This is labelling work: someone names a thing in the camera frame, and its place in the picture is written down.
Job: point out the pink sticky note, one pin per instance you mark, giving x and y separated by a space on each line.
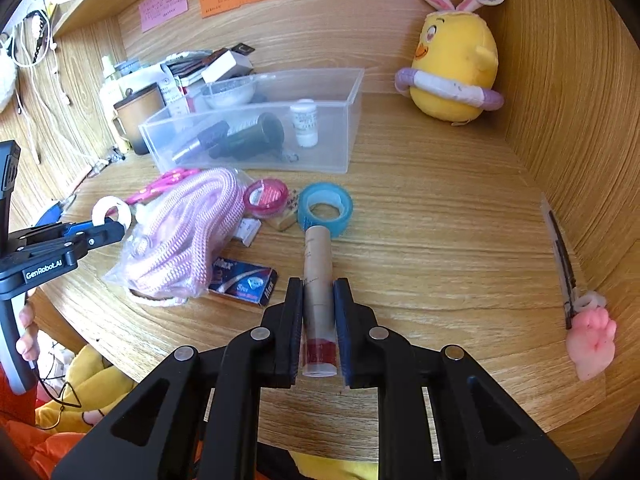
162 6

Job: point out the white cardboard box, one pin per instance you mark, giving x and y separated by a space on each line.
225 66

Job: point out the tall white bottle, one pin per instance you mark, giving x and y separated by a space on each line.
108 92

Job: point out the clear plastic cup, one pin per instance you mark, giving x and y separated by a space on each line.
227 94

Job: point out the white tape roll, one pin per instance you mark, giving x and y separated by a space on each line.
119 206

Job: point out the blue plastic item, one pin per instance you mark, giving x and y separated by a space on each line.
53 210

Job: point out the dark cylindrical bottle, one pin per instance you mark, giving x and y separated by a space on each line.
255 135

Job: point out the white plush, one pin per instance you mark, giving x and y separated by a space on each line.
5 80

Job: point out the small white bottle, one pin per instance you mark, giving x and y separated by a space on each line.
305 122

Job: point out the white jar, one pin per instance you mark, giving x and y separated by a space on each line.
142 80

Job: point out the orange jacket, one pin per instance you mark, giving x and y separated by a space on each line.
30 450

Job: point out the black and silver tube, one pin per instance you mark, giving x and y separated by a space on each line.
200 141

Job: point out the small wooden box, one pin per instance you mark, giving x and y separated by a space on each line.
285 221

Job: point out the small white packet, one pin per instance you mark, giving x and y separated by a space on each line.
247 232

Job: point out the yellow chick plush toy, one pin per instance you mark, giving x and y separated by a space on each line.
450 50

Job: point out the pink tape roll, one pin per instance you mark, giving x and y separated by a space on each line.
248 195

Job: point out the brown paper cup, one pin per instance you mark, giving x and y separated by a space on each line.
140 117

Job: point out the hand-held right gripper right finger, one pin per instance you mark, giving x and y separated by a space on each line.
345 335

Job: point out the blue razor blade box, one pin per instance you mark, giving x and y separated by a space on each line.
245 282

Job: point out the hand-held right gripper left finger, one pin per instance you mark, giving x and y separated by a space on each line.
292 340

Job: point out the beige tube with red end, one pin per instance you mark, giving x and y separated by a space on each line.
317 270

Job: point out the black binder clip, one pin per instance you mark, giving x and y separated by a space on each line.
245 49

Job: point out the pink scissors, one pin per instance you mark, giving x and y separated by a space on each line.
160 182

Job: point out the pink paw toy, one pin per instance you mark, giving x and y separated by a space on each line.
592 345

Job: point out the clear plastic storage box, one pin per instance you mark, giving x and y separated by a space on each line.
345 110

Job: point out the red and white carton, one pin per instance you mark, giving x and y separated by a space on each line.
180 97

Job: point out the stack of booklets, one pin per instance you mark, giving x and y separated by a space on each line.
187 65

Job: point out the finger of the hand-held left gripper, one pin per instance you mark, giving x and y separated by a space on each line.
80 228
102 235

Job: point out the person's left hand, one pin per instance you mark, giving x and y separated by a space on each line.
29 342

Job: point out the blue tape roll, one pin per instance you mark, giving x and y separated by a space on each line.
305 210

